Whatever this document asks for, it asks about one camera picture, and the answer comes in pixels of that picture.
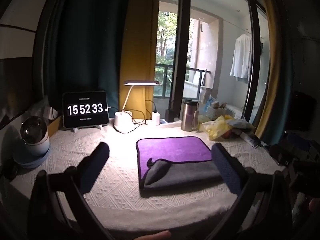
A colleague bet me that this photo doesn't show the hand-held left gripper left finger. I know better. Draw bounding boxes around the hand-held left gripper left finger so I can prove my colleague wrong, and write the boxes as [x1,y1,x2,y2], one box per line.
[27,142,115,240]

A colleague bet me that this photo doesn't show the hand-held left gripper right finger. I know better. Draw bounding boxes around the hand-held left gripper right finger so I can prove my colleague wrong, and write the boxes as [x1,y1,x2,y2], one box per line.
[211,143,293,240]

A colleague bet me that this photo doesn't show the purple and grey towel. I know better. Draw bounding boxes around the purple and grey towel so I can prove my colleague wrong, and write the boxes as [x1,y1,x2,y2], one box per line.
[136,136,224,191]

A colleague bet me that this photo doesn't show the person's right hand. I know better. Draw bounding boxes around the person's right hand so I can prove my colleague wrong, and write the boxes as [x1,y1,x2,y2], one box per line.
[308,197,320,213]

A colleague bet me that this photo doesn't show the person's left hand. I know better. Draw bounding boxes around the person's left hand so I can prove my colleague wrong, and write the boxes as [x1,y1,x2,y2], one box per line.
[132,231,172,240]

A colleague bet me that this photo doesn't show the white knitted tablecloth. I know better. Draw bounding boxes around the white knitted tablecloth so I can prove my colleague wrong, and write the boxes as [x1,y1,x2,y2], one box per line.
[10,122,286,236]

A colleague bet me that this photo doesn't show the white tube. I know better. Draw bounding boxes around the white tube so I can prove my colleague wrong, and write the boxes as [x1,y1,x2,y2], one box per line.
[239,131,262,148]

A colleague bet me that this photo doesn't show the white tablet stand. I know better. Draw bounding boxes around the white tablet stand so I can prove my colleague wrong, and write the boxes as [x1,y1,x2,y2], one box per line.
[72,124,104,133]

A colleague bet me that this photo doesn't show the yellow plastic bag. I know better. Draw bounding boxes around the yellow plastic bag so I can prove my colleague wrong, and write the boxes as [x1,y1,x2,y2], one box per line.
[199,115,235,141]

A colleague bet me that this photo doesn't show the white desk lamp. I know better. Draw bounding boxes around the white desk lamp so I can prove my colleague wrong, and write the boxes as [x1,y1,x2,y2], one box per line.
[114,80,160,132]

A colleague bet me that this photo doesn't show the black tablet clock display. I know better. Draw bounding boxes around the black tablet clock display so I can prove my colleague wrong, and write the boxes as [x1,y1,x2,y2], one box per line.
[62,90,110,128]

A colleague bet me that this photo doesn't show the cardboard box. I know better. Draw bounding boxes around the cardboard box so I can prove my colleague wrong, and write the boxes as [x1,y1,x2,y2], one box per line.
[47,116,62,137]

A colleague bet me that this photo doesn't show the basket of sundries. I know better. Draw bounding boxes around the basket of sundries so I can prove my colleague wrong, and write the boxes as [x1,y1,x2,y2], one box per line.
[203,94,236,120]

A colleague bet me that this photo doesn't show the stainless steel thermos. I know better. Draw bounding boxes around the stainless steel thermos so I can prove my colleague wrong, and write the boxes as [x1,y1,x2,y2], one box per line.
[181,99,200,132]

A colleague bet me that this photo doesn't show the clear plastic bag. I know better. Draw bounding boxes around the clear plastic bag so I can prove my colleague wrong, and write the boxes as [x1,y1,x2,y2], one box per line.
[24,95,59,126]

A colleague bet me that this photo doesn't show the black balcony railing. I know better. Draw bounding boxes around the black balcony railing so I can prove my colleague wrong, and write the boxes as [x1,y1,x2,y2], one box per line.
[153,64,212,98]

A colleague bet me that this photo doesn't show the hanging white shirt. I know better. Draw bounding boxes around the hanging white shirt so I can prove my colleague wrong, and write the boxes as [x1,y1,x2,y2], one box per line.
[230,34,253,83]

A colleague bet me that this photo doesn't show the mustard yellow curtain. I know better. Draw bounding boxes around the mustard yellow curtain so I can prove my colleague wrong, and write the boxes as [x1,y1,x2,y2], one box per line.
[119,0,161,120]
[254,0,281,136]

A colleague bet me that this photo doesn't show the dark teal curtain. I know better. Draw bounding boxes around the dark teal curtain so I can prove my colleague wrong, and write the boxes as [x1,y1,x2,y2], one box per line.
[43,0,133,103]

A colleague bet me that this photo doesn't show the round white camera device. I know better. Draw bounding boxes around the round white camera device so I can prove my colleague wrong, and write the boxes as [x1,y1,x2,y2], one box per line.
[12,116,51,169]

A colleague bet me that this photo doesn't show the black power cable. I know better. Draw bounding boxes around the black power cable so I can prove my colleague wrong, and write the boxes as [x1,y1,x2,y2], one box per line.
[107,99,157,132]

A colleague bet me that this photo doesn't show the black sliding door frame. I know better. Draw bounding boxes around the black sliding door frame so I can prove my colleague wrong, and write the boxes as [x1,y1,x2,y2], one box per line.
[169,0,192,123]

